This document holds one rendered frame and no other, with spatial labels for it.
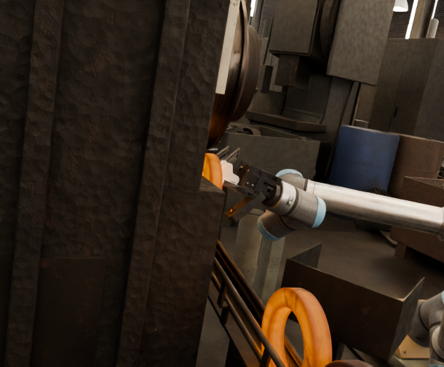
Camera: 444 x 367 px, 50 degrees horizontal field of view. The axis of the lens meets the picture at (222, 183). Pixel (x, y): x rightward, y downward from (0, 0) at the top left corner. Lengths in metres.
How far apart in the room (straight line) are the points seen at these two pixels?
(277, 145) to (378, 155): 1.25
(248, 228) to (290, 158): 1.82
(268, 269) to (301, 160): 1.83
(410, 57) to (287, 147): 2.88
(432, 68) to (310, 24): 1.83
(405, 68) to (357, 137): 1.90
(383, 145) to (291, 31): 1.48
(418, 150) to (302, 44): 1.55
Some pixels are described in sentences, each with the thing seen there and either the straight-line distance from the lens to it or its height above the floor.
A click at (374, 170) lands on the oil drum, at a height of 0.53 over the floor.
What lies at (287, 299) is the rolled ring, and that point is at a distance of 0.83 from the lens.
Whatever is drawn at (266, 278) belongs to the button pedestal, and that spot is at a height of 0.18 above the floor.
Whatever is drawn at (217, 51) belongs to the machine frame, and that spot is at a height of 1.14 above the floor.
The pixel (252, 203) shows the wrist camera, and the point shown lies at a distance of 1.29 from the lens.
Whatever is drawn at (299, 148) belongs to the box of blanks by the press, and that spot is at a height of 0.67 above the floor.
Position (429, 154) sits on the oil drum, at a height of 0.75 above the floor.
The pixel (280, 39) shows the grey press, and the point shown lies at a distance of 5.24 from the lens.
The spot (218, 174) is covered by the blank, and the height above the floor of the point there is 0.86.
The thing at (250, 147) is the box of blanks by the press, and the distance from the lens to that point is 3.70.
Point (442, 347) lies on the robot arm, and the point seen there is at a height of 0.30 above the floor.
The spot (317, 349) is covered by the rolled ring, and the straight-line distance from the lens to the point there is 0.77.
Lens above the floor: 1.08
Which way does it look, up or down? 12 degrees down
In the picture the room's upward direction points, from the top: 10 degrees clockwise
